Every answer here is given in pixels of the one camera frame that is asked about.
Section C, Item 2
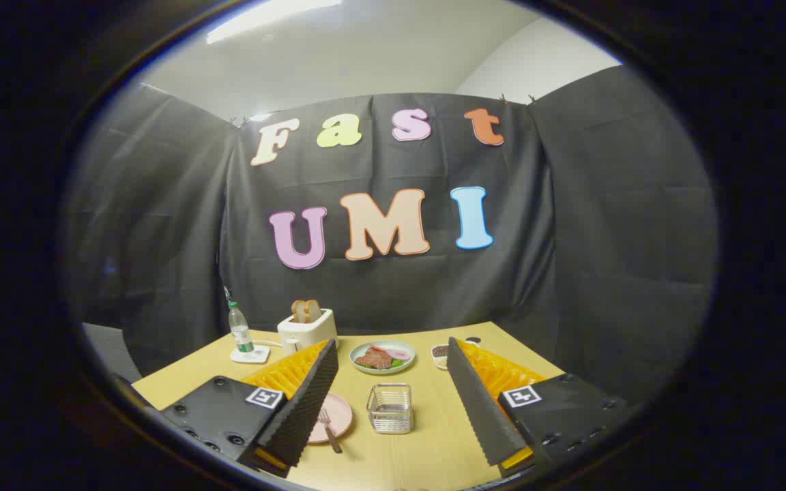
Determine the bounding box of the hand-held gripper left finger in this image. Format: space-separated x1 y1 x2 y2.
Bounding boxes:
160 339 339 478

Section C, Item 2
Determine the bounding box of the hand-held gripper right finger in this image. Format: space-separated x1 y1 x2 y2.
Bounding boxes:
446 337 632 479

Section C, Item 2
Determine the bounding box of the wooden handled fork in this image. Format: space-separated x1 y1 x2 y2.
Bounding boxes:
318 408 343 454

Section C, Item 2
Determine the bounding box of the pink plate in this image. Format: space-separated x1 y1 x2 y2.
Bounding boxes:
308 393 353 445

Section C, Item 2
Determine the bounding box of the light green plate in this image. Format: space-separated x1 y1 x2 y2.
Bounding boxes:
350 340 416 376

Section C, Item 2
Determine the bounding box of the white toaster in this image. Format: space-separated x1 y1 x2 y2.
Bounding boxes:
277 308 338 355

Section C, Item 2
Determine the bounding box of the brown steak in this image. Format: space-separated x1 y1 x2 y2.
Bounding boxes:
355 348 394 370

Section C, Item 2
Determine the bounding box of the clear plastic water bottle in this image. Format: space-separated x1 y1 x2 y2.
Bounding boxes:
228 302 255 354

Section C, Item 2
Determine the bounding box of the black backdrop cloth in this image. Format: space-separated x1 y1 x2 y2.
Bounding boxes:
65 65 720 403

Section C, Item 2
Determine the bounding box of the metal wire basket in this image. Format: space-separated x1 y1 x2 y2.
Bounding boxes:
366 383 413 435

